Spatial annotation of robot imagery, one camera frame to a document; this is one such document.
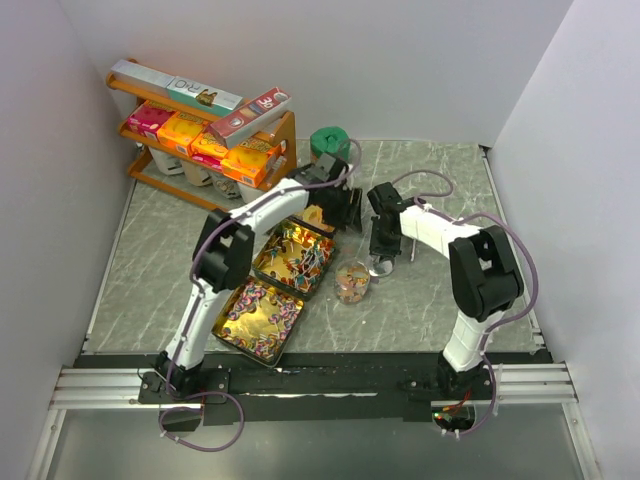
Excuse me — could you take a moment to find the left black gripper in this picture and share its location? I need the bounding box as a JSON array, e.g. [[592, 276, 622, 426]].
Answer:
[[319, 184, 362, 232]]

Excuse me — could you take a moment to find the clear round lid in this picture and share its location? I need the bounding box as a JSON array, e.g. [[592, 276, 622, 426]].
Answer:
[[368, 255, 395, 278]]

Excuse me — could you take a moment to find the tin of pastel candies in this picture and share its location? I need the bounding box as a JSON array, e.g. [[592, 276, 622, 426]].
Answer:
[[292, 205, 335, 238]]

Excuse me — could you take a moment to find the clear plastic cup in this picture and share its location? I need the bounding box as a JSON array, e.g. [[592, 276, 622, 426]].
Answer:
[[334, 259, 371, 305]]

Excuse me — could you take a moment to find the tin of round lollipops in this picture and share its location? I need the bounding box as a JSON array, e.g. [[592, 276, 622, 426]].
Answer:
[[253, 220, 337, 301]]

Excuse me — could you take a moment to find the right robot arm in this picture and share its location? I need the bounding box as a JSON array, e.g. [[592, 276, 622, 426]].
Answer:
[[367, 182, 524, 399]]

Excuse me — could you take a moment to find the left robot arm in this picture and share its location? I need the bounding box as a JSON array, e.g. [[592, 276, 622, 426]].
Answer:
[[154, 140, 362, 402]]

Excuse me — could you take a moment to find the green covered jar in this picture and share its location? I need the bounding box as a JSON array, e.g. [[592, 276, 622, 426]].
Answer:
[[310, 126, 350, 163]]

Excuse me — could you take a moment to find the orange wooden shelf rack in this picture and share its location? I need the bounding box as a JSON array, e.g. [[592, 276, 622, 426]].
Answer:
[[106, 71, 297, 210]]

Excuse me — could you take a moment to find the orange snack box right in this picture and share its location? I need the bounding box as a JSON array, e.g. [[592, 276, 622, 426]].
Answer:
[[220, 138, 281, 188]]

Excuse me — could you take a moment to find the orange snack box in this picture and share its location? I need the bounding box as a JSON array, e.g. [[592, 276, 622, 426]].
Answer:
[[157, 112, 208, 156], [220, 138, 281, 188]]

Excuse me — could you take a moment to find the red white long box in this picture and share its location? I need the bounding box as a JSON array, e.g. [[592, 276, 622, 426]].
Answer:
[[205, 87, 292, 149]]

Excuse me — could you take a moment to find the tin of swirl lollipops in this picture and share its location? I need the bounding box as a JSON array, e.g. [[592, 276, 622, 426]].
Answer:
[[212, 276, 305, 367]]

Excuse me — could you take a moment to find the yellow pink snack box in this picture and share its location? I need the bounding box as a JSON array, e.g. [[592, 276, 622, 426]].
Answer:
[[190, 132, 228, 171]]

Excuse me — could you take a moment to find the white teal cat box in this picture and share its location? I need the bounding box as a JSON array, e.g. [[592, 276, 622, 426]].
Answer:
[[167, 76, 244, 117]]

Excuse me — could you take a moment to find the orange snack box left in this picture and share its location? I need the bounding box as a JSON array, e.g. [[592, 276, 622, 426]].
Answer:
[[157, 112, 208, 156]]

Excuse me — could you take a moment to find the grey long box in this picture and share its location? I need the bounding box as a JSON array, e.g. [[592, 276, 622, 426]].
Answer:
[[111, 60, 175, 97]]

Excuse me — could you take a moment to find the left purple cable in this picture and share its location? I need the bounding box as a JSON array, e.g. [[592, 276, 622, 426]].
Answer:
[[157, 137, 364, 454]]

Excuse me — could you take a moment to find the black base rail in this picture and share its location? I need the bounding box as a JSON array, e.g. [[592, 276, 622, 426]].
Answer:
[[138, 353, 492, 426]]

